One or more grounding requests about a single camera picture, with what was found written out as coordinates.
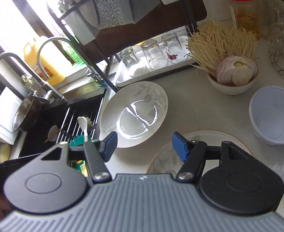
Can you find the black dish rack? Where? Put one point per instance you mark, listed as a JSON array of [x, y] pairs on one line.
[[156, 17]]

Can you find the red-lid plastic jar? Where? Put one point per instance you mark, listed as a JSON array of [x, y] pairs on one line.
[[243, 12]]

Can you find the sliced onion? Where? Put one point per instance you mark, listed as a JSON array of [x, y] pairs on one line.
[[233, 71]]

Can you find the grey patterned dish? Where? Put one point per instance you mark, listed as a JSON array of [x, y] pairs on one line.
[[108, 7]]

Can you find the white drip tray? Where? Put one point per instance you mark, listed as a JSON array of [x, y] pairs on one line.
[[132, 76]]

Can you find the green bottle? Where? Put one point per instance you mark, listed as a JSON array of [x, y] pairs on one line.
[[73, 52]]

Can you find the chrome kitchen faucet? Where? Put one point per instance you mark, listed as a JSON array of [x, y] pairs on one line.
[[6, 60], [57, 41]]

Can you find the stainless steel pot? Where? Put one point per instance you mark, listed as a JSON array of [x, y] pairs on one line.
[[23, 113]]

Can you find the clear drinking glass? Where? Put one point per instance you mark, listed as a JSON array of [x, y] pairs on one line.
[[154, 54], [130, 59], [174, 48]]

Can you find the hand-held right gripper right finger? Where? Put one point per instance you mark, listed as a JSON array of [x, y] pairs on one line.
[[179, 147]]

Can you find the enoki mushroom bunch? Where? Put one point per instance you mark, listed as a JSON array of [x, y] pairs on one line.
[[219, 41]]

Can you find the white leaf-print plate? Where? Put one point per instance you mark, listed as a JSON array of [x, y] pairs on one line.
[[142, 106]]

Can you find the yellow detergent bottle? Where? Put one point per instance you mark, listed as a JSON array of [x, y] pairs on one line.
[[47, 62]]

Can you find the clear glass plate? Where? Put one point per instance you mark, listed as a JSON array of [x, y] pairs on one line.
[[166, 154]]

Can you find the white cutting board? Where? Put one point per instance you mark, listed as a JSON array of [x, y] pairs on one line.
[[4, 116]]

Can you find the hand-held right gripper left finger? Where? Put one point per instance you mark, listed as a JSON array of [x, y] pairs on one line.
[[111, 142]]

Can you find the yellow sponge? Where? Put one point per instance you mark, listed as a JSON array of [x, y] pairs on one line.
[[4, 152]]

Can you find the white spoon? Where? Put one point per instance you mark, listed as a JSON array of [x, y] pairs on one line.
[[83, 125]]

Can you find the white bowl of vegetables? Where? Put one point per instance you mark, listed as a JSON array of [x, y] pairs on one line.
[[231, 87]]

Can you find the black kitchen sink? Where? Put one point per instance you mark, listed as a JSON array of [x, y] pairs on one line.
[[57, 118]]

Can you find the pale blue plastic bowl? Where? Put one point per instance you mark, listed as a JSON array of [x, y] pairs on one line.
[[269, 113]]

